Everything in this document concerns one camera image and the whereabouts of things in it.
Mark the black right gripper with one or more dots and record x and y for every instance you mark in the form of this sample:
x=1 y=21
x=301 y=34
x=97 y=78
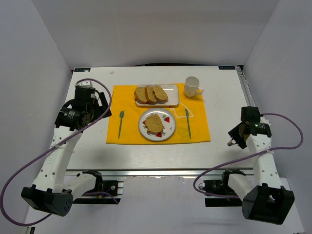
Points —
x=237 y=136

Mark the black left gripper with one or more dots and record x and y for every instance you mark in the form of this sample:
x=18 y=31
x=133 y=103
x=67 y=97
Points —
x=103 y=105

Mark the bread slice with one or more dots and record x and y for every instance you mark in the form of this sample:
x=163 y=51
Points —
x=160 y=94
x=153 y=124
x=150 y=96
x=140 y=95

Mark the metal tongs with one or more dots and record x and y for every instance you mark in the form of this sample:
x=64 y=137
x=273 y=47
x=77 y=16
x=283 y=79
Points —
x=231 y=143

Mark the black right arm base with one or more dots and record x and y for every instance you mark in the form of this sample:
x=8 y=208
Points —
x=229 y=195

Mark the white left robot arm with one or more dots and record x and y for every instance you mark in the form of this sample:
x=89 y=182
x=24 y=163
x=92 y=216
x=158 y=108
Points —
x=48 y=192

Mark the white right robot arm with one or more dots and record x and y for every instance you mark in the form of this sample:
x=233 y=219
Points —
x=267 y=200

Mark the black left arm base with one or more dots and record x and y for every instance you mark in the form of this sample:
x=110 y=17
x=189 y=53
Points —
x=112 y=189

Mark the white rectangular bread tray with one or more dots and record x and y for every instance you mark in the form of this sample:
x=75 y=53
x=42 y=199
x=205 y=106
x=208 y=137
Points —
x=173 y=96

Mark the teal plastic fork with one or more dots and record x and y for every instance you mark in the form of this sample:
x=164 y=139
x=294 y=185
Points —
x=121 y=115

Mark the left blue table label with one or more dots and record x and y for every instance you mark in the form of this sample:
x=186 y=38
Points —
x=82 y=70

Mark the blue table label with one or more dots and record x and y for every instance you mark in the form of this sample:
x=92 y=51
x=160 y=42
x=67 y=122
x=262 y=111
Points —
x=82 y=70
x=226 y=67

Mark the yellow cloth placemat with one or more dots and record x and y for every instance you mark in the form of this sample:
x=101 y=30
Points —
x=123 y=99

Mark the teal plastic knife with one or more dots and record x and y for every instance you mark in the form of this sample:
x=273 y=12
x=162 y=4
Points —
x=188 y=123

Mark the white ceramic mug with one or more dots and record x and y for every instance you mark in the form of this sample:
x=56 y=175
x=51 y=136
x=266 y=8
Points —
x=191 y=87

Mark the watermelon pattern round plate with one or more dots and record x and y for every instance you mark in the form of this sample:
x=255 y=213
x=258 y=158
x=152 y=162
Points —
x=168 y=122

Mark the right blue table label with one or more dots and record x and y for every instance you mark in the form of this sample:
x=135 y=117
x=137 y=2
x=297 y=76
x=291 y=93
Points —
x=226 y=67

